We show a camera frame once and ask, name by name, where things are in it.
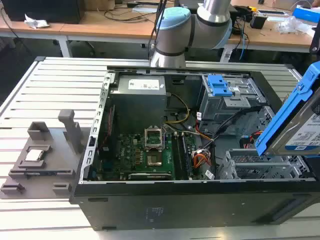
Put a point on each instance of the hard disk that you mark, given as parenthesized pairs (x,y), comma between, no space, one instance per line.
(282,120)

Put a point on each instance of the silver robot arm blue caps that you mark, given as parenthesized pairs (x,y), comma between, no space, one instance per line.
(172,35)

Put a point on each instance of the metal disk bay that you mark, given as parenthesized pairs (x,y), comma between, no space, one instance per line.
(260,167)

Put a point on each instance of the black RAM slot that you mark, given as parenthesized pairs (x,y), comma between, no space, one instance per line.
(185,156)
(175,155)
(189,157)
(179,156)

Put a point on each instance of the clear plastic bag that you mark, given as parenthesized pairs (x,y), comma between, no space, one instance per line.
(292,25)

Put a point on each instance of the blue cardboard box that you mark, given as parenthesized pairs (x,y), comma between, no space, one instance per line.
(306,13)

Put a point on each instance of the wooden desk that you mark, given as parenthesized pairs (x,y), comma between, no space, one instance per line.
(100,27)
(275,38)

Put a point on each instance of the small black device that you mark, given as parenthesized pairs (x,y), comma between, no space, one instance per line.
(258,22)

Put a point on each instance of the blue plastic drive latch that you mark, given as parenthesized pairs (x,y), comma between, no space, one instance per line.
(219,86)

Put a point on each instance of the metal drive cage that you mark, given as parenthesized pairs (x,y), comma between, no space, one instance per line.
(225,110)

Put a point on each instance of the thin locking lever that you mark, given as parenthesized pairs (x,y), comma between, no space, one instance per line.
(165,133)

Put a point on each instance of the grey power supply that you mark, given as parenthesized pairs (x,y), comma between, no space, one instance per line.
(140,105)

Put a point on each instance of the green motherboard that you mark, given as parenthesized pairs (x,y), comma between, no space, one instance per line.
(130,155)

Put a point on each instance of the black PC case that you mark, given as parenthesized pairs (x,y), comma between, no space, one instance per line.
(175,210)

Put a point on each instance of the large black box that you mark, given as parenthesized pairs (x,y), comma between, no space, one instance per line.
(42,11)

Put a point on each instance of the crumpled white paper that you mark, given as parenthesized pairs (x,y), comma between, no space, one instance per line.
(35,22)

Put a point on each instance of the grey parts rack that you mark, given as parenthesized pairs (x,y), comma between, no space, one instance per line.
(45,175)

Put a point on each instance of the silver CPU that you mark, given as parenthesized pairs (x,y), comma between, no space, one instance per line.
(34,155)

